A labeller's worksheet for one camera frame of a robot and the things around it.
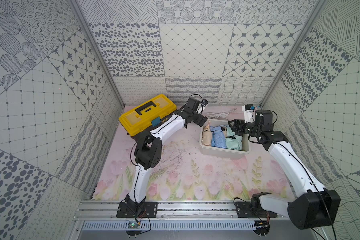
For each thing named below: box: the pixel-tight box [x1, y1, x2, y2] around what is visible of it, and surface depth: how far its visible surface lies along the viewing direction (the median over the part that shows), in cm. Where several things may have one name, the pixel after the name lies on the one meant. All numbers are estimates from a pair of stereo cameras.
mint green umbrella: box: [225, 126, 243, 151], surface depth 88 cm
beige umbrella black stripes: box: [201, 120, 212, 146], surface depth 90 cm
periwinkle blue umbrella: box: [210, 125, 226, 149], surface depth 90 cm
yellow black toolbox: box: [118, 94, 177, 140], surface depth 95 cm
